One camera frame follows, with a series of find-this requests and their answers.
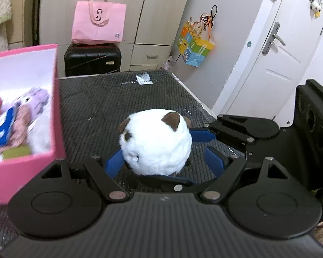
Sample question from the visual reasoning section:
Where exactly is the white panda plush ball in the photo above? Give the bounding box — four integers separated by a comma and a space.
118, 109, 193, 177

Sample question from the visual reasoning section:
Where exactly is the green plush ball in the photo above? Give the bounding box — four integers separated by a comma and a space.
2, 145, 31, 160

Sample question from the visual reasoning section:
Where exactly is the purple plush toy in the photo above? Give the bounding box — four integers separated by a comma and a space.
15, 87, 49, 119

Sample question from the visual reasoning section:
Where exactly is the pink floral scrunchie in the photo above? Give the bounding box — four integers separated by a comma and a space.
8, 105, 31, 147

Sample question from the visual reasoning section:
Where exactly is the blue wet wipes pack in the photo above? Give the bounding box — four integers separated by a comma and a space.
0, 106, 16, 147

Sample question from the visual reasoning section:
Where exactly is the white mesh bath pouf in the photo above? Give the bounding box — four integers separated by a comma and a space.
28, 112, 51, 154

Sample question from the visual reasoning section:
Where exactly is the black bubble mat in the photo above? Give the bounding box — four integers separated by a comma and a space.
0, 69, 244, 248

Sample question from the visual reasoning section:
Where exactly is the colourful paper gift bag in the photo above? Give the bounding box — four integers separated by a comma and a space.
177, 5, 217, 68

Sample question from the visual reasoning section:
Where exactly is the white door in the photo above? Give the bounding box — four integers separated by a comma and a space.
226, 0, 323, 126

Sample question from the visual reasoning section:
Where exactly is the black suitcase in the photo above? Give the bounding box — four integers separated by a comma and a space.
63, 43, 122, 77

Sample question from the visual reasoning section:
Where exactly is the pink cardboard box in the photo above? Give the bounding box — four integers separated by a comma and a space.
0, 44, 65, 206

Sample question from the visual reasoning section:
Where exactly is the pink tote bag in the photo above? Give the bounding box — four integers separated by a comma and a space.
71, 0, 126, 45

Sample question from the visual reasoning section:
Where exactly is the beige wardrobe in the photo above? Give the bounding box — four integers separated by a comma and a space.
8, 0, 187, 71

